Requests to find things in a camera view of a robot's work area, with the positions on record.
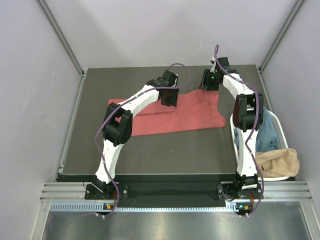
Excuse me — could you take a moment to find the white plastic laundry basket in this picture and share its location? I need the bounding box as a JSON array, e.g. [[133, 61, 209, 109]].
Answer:
[[229, 110, 290, 182]]

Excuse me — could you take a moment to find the aluminium front rail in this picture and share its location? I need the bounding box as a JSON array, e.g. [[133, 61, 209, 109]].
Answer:
[[40, 181, 313, 202]]

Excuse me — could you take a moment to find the red t shirt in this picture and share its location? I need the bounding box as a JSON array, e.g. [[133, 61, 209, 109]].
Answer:
[[107, 89, 227, 137]]

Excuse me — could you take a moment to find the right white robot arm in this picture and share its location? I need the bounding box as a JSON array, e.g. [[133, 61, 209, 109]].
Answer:
[[199, 57, 264, 198]]

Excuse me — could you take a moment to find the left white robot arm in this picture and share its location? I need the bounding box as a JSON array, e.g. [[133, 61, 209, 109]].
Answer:
[[92, 70, 179, 199]]

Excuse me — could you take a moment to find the blue t shirt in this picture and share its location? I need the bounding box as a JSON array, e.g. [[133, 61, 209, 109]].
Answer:
[[233, 109, 281, 153]]

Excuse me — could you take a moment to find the tan t shirt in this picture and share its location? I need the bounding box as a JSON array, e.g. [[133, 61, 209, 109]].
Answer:
[[255, 148, 300, 179]]

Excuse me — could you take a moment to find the aluminium frame post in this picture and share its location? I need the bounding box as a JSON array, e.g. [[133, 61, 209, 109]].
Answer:
[[35, 0, 85, 76], [257, 0, 306, 74]]

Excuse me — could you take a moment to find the left aluminium frame post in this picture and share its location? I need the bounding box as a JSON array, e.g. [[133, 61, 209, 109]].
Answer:
[[35, 0, 85, 76]]

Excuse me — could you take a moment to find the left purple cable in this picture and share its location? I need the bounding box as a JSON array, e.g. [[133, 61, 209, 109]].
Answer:
[[48, 63, 192, 235]]

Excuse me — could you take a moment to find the right aluminium frame post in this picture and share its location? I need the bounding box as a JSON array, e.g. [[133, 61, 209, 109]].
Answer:
[[257, 0, 306, 74]]

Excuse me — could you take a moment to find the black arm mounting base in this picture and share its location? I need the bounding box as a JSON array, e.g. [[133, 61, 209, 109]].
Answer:
[[84, 173, 262, 200]]

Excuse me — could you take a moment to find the grey slotted cable duct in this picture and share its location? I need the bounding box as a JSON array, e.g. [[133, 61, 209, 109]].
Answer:
[[50, 202, 250, 213]]

